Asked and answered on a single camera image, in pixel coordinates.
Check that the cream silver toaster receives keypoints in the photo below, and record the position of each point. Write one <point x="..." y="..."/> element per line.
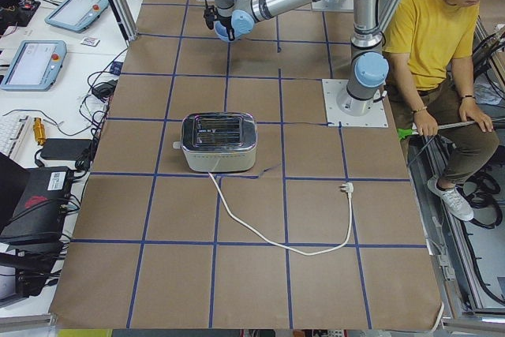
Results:
<point x="218" y="142"/>

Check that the blue bowl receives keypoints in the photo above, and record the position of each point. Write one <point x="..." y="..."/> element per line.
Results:
<point x="222" y="33"/>

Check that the teach pendant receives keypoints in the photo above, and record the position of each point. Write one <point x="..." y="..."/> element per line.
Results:
<point x="76" y="15"/>
<point x="35" y="66"/>

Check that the teach pendant far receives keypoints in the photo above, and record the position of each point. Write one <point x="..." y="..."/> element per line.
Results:
<point x="76" y="15"/>

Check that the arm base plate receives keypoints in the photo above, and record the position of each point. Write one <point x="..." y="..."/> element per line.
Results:
<point x="342" y="110"/>

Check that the person in yellow shirt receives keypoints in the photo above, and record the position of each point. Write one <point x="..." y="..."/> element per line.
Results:
<point x="429" y="46"/>

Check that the metal rod with handle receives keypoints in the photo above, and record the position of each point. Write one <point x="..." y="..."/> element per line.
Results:
<point x="404" y="133"/>

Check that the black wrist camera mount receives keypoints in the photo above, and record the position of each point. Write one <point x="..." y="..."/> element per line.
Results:
<point x="211" y="16"/>

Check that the teach pendant near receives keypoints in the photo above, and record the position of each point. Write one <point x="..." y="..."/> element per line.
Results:
<point x="35" y="66"/>

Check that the white keyboard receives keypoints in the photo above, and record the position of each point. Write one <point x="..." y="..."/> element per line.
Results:
<point x="14" y="129"/>

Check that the black computer box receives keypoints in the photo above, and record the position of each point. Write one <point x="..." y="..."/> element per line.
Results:
<point x="35" y="203"/>

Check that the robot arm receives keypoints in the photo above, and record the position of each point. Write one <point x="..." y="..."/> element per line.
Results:
<point x="231" y="19"/>

